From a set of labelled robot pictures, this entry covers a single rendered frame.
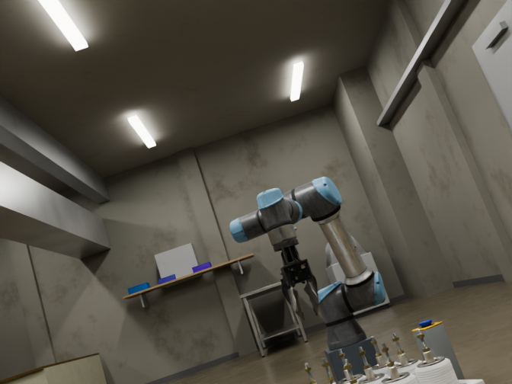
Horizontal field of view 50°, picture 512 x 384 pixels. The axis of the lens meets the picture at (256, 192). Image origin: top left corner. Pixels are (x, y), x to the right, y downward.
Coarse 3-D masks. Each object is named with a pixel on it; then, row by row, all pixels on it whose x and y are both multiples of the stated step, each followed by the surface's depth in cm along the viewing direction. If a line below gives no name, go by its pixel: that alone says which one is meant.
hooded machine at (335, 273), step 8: (328, 248) 851; (360, 248) 842; (328, 256) 858; (368, 256) 836; (328, 264) 868; (336, 264) 831; (368, 264) 833; (328, 272) 864; (336, 272) 829; (336, 280) 827; (384, 304) 821; (360, 312) 817; (368, 312) 820
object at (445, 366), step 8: (448, 360) 143; (416, 368) 145; (424, 368) 142; (432, 368) 141; (440, 368) 141; (448, 368) 141; (424, 376) 142; (432, 376) 141; (440, 376) 140; (448, 376) 140
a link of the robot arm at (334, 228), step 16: (304, 192) 198; (320, 192) 195; (336, 192) 200; (304, 208) 198; (320, 208) 196; (336, 208) 198; (320, 224) 202; (336, 224) 200; (336, 240) 201; (352, 240) 204; (336, 256) 205; (352, 256) 203; (352, 272) 204; (368, 272) 205; (352, 288) 205; (368, 288) 204; (384, 288) 211; (352, 304) 207; (368, 304) 206
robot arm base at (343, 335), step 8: (344, 320) 208; (352, 320) 210; (328, 328) 211; (336, 328) 208; (344, 328) 207; (352, 328) 207; (360, 328) 210; (328, 336) 211; (336, 336) 207; (344, 336) 206; (352, 336) 206; (360, 336) 207; (328, 344) 210; (336, 344) 206; (344, 344) 205
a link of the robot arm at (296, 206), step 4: (288, 200) 160; (292, 200) 164; (292, 204) 160; (296, 204) 164; (292, 208) 159; (296, 208) 162; (300, 208) 166; (260, 212) 165; (292, 212) 158; (296, 212) 162; (300, 212) 165; (260, 216) 164; (292, 216) 159; (296, 216) 163; (300, 216) 166; (292, 220) 161; (296, 220) 165; (264, 228) 164
